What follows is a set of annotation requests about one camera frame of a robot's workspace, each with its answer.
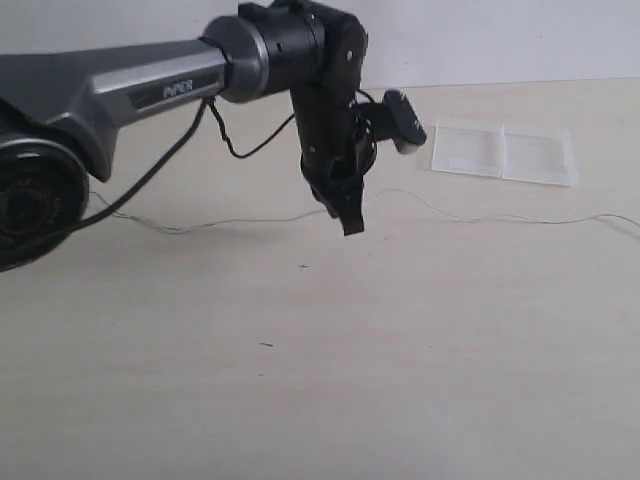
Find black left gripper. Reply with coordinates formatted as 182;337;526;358
299;83;373;236

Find white wired earphones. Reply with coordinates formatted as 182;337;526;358
110;188;639;235

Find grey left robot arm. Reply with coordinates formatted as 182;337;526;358
1;1;376;271

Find clear plastic storage case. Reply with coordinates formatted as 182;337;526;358
430;119;579;187

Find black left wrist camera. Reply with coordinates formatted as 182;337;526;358
357;90;427;155

